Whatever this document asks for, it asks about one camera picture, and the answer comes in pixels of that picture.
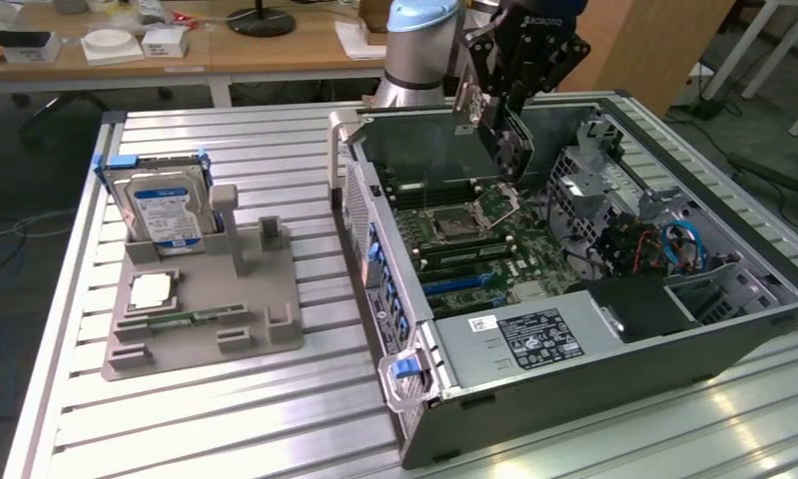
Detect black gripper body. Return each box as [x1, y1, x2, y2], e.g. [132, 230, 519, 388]
[495, 0, 584, 36]

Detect green gpu card black fan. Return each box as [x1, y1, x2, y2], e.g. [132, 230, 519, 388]
[449, 78, 539, 185]

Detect long blue expansion slot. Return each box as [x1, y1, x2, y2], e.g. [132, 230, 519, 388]
[423, 275, 495, 296]

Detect wooden cabinet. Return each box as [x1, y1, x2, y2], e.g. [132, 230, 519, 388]
[556, 0, 740, 117]

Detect brown cardboard box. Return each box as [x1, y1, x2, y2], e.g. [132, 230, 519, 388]
[359, 0, 393, 34]

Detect white paper stack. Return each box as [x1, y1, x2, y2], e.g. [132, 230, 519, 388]
[335, 19, 389, 62]

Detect white device red mark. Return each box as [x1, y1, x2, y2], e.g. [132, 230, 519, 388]
[683, 63, 719, 107]

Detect perforated metal drive cage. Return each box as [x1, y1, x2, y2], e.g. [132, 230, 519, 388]
[543, 144, 640, 240]

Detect metal socket cover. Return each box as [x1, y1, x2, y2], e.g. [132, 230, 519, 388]
[469, 181, 528, 227]

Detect wooden desk white legs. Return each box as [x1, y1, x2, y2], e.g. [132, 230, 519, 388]
[0, 0, 235, 109]
[209, 0, 393, 109]

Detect CPU socket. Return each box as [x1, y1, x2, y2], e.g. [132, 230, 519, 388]
[429, 207, 481, 241]

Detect black round stand base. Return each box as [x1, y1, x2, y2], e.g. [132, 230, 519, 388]
[227, 0, 299, 39]

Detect green motherboard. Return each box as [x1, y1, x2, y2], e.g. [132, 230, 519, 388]
[383, 164, 600, 320]

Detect silver chipset heatsink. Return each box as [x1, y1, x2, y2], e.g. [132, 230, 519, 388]
[513, 282, 552, 302]

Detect small white labelled box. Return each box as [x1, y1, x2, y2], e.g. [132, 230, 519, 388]
[140, 26, 192, 59]

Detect metal disk bay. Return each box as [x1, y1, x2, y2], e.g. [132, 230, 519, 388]
[661, 251, 798, 325]

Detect black plastic shroud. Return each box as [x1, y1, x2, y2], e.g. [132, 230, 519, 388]
[588, 276, 700, 344]

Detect hard disk blue caddy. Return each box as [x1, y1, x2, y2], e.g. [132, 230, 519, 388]
[95, 148, 216, 250]

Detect white box round rim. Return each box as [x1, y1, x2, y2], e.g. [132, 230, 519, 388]
[80, 28, 148, 68]

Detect grey power supply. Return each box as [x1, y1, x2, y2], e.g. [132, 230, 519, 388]
[431, 291, 631, 390]

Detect blue case latch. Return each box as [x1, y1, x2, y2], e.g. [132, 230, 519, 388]
[388, 355, 419, 381]

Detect grey parts rack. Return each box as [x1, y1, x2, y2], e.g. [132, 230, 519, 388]
[100, 184, 308, 383]

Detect black office chair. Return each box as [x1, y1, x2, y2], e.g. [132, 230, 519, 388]
[11, 90, 112, 147]

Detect silver CPU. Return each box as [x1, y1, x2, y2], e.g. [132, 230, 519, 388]
[127, 272, 179, 308]

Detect white box black lid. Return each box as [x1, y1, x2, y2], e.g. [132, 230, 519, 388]
[0, 30, 64, 66]

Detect black open PC case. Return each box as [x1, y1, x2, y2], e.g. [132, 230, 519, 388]
[328, 96, 798, 473]

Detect white table frame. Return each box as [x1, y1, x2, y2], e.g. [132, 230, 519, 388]
[700, 0, 798, 137]

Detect red wire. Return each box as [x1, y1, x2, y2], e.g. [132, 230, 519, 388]
[628, 225, 663, 276]

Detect blue wire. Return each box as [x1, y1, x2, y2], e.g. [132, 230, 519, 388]
[661, 221, 711, 274]

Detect white floor cable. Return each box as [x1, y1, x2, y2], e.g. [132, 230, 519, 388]
[0, 208, 76, 240]

